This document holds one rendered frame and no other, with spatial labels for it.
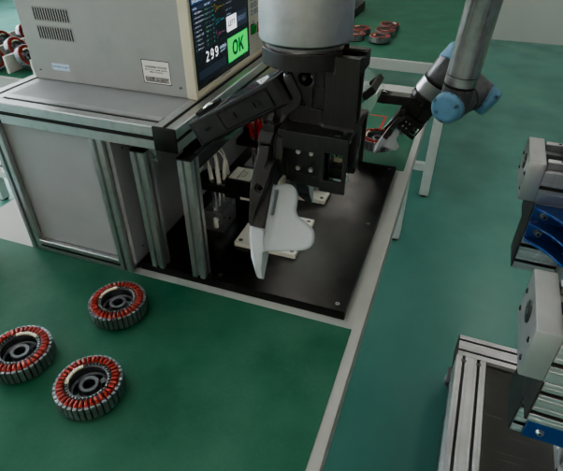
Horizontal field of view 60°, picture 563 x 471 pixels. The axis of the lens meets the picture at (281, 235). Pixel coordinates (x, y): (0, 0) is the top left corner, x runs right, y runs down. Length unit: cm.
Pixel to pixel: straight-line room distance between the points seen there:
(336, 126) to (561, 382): 51
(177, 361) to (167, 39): 59
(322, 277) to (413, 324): 107
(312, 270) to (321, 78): 70
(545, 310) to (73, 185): 89
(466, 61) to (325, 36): 87
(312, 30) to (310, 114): 8
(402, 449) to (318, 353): 85
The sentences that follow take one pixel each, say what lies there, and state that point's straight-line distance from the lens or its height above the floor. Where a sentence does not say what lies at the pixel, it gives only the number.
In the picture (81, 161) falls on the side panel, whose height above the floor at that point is 101.
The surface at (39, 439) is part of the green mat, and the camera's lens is 91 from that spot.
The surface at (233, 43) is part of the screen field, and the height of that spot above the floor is 118.
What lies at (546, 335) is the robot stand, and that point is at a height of 99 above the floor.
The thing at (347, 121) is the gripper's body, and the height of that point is 130.
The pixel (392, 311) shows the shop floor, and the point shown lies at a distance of 211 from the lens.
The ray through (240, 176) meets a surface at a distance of 110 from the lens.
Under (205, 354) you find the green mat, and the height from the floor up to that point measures 75.
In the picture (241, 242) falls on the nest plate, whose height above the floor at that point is 78.
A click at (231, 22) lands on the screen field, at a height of 122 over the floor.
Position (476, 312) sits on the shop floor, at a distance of 221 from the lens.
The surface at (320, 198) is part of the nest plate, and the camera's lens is 128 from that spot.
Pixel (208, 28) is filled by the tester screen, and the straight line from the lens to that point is 101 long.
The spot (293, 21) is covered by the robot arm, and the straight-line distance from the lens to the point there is 38.
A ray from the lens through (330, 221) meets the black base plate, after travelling 122.
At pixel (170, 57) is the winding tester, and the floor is 119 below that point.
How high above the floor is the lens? 146
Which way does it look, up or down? 36 degrees down
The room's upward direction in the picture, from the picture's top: straight up
